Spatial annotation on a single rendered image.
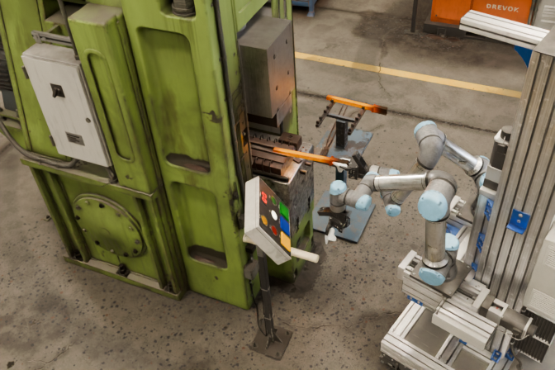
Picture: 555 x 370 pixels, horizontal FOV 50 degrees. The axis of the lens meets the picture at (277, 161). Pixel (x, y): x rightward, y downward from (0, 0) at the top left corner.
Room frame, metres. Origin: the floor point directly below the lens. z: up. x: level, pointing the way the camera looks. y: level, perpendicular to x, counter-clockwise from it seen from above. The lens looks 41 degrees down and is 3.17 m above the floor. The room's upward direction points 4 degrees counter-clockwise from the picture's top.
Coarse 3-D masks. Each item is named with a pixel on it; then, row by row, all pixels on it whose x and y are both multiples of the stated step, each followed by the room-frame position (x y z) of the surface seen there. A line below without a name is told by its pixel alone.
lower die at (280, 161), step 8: (264, 144) 2.66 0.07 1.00; (272, 144) 2.67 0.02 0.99; (280, 144) 2.66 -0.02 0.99; (256, 152) 2.61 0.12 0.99; (264, 152) 2.60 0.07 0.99; (272, 152) 2.59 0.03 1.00; (256, 160) 2.55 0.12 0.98; (272, 160) 2.53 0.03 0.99; (280, 160) 2.52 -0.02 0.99; (288, 160) 2.56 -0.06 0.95; (264, 168) 2.50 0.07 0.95; (272, 168) 2.48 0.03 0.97; (280, 168) 2.46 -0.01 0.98
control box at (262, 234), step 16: (256, 192) 2.06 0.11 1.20; (272, 192) 2.15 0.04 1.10; (256, 208) 1.95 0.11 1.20; (272, 208) 2.04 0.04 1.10; (288, 208) 2.16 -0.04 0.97; (256, 224) 1.86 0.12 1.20; (272, 224) 1.93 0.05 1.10; (256, 240) 1.84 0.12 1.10; (272, 240) 1.84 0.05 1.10; (272, 256) 1.84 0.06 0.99; (288, 256) 1.83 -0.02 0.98
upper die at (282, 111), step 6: (288, 96) 2.60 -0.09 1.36; (288, 102) 2.60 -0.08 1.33; (282, 108) 2.53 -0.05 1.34; (288, 108) 2.59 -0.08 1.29; (252, 114) 2.52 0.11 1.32; (276, 114) 2.46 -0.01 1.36; (282, 114) 2.52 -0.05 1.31; (252, 120) 2.52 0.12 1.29; (258, 120) 2.51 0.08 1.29; (264, 120) 2.49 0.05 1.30; (270, 120) 2.47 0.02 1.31; (276, 120) 2.46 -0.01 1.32; (276, 126) 2.46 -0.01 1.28
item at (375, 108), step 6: (330, 96) 3.16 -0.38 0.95; (342, 102) 3.10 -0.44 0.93; (348, 102) 3.08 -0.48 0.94; (354, 102) 3.07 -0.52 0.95; (360, 102) 3.06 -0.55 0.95; (366, 108) 3.02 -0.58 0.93; (372, 108) 2.99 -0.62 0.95; (378, 108) 2.99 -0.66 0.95; (384, 108) 2.97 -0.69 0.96; (384, 114) 2.96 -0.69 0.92
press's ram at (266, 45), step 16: (256, 16) 2.75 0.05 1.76; (240, 32) 2.59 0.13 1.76; (256, 32) 2.58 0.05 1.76; (272, 32) 2.57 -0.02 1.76; (288, 32) 2.64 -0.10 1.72; (240, 48) 2.47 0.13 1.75; (256, 48) 2.44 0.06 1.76; (272, 48) 2.46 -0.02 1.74; (288, 48) 2.63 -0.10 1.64; (256, 64) 2.44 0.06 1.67; (272, 64) 2.45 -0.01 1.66; (288, 64) 2.62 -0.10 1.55; (256, 80) 2.44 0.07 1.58; (272, 80) 2.44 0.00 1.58; (288, 80) 2.61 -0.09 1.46; (256, 96) 2.45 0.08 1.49; (272, 96) 2.43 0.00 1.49; (256, 112) 2.45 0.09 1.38; (272, 112) 2.41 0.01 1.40
